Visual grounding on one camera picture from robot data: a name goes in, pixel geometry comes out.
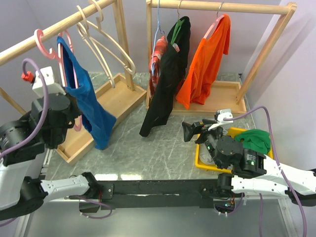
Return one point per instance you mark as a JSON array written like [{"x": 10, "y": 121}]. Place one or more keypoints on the orange t-shirt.
[{"x": 205, "y": 65}]

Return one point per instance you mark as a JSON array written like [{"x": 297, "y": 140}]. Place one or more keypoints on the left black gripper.
[{"x": 77, "y": 110}]

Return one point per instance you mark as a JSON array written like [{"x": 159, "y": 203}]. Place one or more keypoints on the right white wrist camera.
[{"x": 224, "y": 117}]

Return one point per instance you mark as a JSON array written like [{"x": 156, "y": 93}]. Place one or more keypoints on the yellow plastic tray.
[{"x": 233, "y": 131}]

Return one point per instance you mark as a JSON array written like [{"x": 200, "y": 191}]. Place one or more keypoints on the red patterned garment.
[{"x": 160, "y": 49}]

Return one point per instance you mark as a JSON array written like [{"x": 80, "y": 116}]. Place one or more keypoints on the blue tank top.
[{"x": 95, "y": 119}]

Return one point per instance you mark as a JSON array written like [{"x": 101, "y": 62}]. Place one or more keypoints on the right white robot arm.
[{"x": 251, "y": 171}]

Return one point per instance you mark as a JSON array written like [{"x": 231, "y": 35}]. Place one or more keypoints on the wooden clothes rack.
[
  {"x": 118, "y": 99},
  {"x": 225, "y": 94}
]

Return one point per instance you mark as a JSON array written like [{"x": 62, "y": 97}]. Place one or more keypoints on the blue wire hanger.
[{"x": 156, "y": 38}]

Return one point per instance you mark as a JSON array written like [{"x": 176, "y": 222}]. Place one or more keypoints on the front beige plastic hanger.
[{"x": 83, "y": 30}]

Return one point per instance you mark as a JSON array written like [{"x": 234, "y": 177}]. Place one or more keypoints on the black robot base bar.
[{"x": 159, "y": 193}]

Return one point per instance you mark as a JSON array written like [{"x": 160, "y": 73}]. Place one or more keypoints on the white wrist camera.
[
  {"x": 36, "y": 83},
  {"x": 224, "y": 117}
]

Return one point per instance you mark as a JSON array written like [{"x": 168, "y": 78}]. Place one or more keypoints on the right wooden clothes rack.
[{"x": 225, "y": 94}]

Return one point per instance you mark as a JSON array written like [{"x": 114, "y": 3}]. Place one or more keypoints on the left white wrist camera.
[{"x": 36, "y": 83}]

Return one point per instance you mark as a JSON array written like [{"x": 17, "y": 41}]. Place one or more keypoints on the grey garment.
[{"x": 204, "y": 155}]

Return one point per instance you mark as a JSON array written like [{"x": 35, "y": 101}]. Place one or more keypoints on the left wooden clothes rack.
[{"x": 118, "y": 99}]

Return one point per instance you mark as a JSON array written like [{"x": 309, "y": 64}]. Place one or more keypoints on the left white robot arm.
[{"x": 19, "y": 145}]

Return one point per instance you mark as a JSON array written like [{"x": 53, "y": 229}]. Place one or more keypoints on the pink hanger with metal hook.
[{"x": 215, "y": 23}]

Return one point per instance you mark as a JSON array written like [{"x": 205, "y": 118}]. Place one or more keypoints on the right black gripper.
[{"x": 194, "y": 128}]

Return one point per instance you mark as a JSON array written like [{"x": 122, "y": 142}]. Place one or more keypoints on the green hanger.
[{"x": 176, "y": 32}]

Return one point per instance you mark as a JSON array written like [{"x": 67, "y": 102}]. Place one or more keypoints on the green garment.
[{"x": 255, "y": 139}]

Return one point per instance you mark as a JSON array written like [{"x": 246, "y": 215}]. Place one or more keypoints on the beige plastic hanger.
[
  {"x": 83, "y": 30},
  {"x": 113, "y": 42}
]

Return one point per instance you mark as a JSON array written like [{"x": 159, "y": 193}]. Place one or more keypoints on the black garment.
[{"x": 172, "y": 67}]

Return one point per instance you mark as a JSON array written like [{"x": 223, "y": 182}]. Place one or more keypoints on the rear beige plastic hanger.
[{"x": 113, "y": 42}]

